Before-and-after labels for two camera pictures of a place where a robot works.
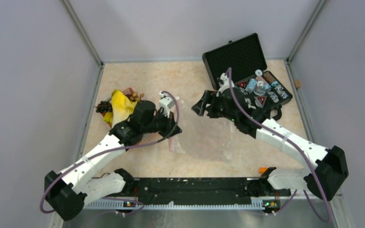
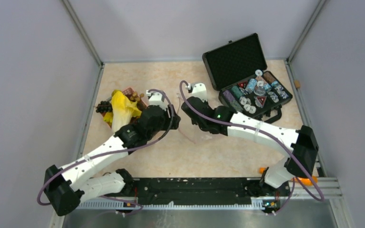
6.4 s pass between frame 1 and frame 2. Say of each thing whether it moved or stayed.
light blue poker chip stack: stayed
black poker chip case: stayed
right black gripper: moved
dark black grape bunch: stayed
